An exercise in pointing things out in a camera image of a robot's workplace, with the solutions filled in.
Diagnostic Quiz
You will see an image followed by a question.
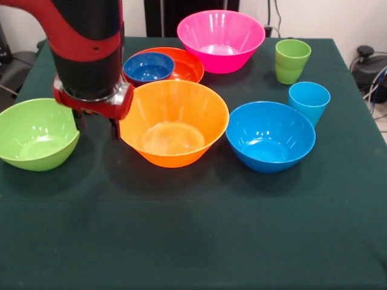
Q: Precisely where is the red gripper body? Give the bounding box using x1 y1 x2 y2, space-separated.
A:
52 79 135 121

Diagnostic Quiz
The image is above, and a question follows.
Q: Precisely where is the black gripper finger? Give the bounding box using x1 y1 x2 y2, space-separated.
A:
108 117 122 141
72 109 89 133

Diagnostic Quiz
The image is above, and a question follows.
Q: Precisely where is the small dark blue bowl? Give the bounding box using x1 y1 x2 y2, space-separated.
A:
123 51 176 87

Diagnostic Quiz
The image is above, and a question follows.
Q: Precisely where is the large orange bowl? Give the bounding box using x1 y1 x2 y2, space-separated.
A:
119 79 230 169

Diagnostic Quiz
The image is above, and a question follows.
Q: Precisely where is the red-orange bowl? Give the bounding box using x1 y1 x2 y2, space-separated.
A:
122 47 206 89

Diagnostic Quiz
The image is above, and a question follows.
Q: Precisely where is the large pink bowl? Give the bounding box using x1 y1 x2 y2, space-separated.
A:
177 10 267 75

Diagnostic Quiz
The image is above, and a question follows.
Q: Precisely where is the light blue bowl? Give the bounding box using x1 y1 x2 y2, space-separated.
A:
225 101 317 174

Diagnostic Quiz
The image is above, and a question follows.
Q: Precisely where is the large green bowl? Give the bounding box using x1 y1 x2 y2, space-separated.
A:
0 97 81 172

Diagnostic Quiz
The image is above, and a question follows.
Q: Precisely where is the dark green tablecloth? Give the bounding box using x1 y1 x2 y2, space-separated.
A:
0 35 387 290

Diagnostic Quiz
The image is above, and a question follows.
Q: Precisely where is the green cup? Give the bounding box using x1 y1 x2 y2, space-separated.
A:
275 39 312 85

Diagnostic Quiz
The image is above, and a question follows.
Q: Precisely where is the light blue cup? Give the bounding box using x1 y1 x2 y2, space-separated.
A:
288 81 331 128

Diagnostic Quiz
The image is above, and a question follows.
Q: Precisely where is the black stand base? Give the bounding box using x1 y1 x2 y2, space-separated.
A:
350 45 387 91

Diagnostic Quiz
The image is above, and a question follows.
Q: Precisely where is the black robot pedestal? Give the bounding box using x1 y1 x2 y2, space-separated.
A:
143 0 240 38

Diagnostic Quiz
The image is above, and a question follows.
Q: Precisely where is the black wall cable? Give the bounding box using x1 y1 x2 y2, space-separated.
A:
273 0 282 37

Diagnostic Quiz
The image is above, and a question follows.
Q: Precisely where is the white and blue cable bundle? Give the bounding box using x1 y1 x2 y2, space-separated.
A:
362 65 387 134

